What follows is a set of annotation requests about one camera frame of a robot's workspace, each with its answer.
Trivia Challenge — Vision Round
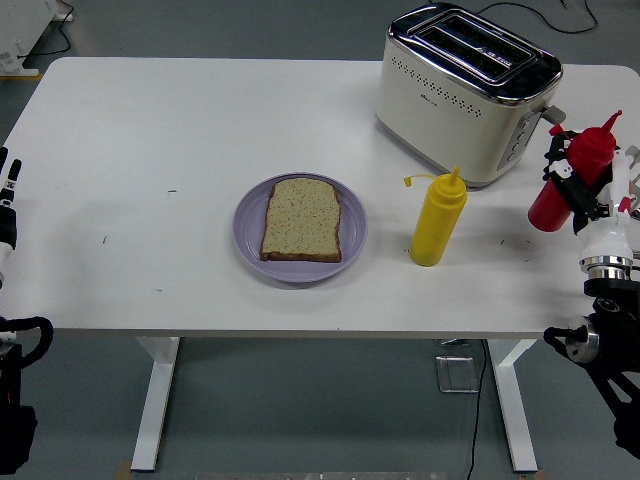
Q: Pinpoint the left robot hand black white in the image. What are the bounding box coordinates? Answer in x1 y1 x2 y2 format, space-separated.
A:
0 146 24 266

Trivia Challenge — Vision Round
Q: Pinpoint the red squeeze bottle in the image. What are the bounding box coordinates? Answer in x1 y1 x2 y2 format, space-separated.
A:
528 109 624 233

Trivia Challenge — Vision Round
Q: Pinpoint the slice of bread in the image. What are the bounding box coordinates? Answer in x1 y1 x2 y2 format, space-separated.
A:
259 177 345 263

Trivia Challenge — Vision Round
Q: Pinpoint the white equipment housing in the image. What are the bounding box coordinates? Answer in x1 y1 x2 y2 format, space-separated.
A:
0 0 76 79

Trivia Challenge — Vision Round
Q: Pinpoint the white table leg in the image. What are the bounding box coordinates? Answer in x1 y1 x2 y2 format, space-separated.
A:
130 336 181 473
487 338 540 474

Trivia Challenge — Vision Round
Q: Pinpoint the purple round plate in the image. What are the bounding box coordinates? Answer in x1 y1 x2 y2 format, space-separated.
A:
232 172 370 285

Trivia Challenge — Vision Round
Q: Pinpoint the yellow squeeze bottle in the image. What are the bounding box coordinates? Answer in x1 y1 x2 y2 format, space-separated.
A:
402 165 469 268

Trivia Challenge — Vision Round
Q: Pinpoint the cream and chrome toaster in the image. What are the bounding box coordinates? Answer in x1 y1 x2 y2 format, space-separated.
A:
374 2 568 191

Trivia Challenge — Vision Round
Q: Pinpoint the clear floor plate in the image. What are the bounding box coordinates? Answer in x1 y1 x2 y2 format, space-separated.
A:
434 354 480 394

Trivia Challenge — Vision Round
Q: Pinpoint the thin black floor cable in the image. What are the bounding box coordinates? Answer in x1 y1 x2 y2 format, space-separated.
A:
17 0 74 61

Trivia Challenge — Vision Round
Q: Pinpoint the black cable under table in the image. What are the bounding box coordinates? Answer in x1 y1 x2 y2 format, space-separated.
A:
467 339 489 480

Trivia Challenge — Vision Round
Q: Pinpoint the black toaster power cord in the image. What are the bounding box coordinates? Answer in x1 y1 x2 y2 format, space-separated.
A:
469 0 599 35

